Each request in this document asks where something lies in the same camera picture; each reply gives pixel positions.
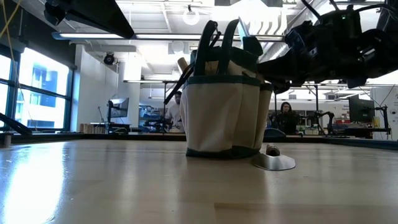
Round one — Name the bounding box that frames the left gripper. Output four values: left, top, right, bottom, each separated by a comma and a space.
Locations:
43, 0, 136, 40

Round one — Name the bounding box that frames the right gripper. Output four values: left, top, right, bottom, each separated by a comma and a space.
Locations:
257, 11, 369, 95

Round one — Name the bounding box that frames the wide trowel wooden handle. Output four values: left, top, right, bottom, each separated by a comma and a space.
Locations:
251, 143, 297, 172

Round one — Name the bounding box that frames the small weeder wooden handle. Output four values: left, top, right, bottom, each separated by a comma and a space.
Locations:
177, 57, 189, 74

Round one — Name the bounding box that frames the black wrist strap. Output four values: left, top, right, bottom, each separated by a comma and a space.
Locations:
164, 63, 195, 106

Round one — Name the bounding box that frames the person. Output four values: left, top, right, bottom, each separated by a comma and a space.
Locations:
166, 90, 184, 133
273, 101, 301, 136

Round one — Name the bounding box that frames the overhead light bar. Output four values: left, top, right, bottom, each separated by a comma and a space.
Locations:
52, 30, 287, 43

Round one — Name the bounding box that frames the black monitor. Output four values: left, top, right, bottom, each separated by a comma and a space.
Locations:
348, 95, 376, 123

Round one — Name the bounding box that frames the large window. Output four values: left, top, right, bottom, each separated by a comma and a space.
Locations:
0, 46, 75, 131

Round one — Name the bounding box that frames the monitor on stand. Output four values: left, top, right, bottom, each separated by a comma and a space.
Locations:
106, 97, 130, 124

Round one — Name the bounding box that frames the brown slatted crate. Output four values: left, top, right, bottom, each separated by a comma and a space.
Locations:
79, 123, 108, 134

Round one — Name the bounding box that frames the black slanted strut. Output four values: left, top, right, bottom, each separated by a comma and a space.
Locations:
0, 112, 32, 136

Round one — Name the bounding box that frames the black stand frame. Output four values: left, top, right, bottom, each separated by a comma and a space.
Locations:
273, 83, 320, 133

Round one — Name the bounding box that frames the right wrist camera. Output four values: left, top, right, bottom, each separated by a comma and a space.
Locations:
284, 20, 315, 58

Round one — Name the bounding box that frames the black wall-mounted camera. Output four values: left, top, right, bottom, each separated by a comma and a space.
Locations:
103, 52, 116, 66

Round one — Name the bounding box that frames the black curved frame handle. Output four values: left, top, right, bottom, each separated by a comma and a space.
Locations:
263, 128, 286, 139

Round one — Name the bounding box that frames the white ring lamp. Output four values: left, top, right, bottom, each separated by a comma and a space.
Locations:
182, 6, 201, 27

